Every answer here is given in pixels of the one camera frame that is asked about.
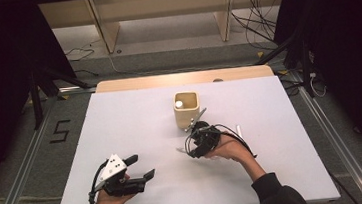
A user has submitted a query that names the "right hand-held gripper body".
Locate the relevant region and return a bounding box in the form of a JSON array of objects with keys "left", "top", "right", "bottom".
[{"left": 182, "top": 105, "right": 224, "bottom": 161}]

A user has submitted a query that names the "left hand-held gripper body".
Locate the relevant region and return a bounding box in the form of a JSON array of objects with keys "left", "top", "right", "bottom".
[{"left": 91, "top": 150, "right": 148, "bottom": 201}]

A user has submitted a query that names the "beige square pen holder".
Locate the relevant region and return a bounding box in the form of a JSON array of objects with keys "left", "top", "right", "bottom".
[{"left": 171, "top": 90, "right": 204, "bottom": 132}]

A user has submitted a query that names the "person's right hand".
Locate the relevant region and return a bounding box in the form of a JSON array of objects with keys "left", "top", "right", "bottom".
[{"left": 201, "top": 130, "right": 258, "bottom": 168}]

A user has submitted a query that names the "white table sheet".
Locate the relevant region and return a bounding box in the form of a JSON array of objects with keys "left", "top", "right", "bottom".
[{"left": 43, "top": 70, "right": 342, "bottom": 204}]

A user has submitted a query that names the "wooden table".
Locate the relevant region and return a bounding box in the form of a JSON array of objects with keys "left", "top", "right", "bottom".
[{"left": 94, "top": 64, "right": 275, "bottom": 95}]

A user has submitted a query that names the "black metal stand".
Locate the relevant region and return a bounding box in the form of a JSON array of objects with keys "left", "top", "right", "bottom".
[
  {"left": 250, "top": 28, "right": 317, "bottom": 105},
  {"left": 26, "top": 61, "right": 96, "bottom": 131}
]

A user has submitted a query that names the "beige wooden desk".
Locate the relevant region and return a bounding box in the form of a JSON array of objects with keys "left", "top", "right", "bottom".
[{"left": 38, "top": 0, "right": 294, "bottom": 61}]

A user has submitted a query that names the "left hand-held gripper black cable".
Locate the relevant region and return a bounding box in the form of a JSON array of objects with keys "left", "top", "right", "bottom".
[{"left": 83, "top": 158, "right": 113, "bottom": 204}]

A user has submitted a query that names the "aluminium floor rail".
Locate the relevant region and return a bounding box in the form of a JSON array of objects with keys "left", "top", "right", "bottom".
[
  {"left": 295, "top": 79, "right": 362, "bottom": 204},
  {"left": 0, "top": 84, "right": 108, "bottom": 204}
]

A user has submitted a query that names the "black floor cable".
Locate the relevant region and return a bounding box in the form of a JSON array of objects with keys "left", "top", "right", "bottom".
[{"left": 64, "top": 39, "right": 100, "bottom": 81}]

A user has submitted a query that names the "white plug with cable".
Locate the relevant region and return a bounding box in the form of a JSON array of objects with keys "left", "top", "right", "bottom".
[{"left": 308, "top": 71, "right": 328, "bottom": 99}]

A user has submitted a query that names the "bundle of black cables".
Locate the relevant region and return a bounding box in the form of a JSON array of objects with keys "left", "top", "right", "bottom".
[{"left": 228, "top": 0, "right": 286, "bottom": 55}]

